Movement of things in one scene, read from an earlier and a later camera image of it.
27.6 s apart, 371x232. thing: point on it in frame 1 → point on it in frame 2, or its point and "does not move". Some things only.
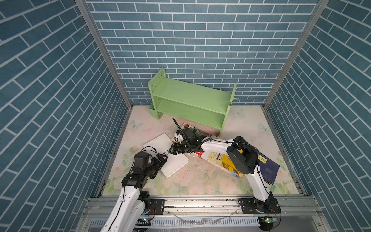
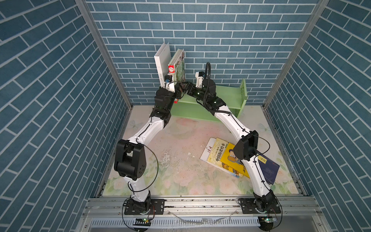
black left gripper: x=158 y=164 → x=176 y=93
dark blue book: x=269 y=168 does not move
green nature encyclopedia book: x=194 y=130 → x=176 y=67
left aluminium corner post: x=90 y=19 does not move
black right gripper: x=178 y=151 → x=188 y=88
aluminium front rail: x=212 y=213 does not move
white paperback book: x=162 y=144 → x=163 y=57
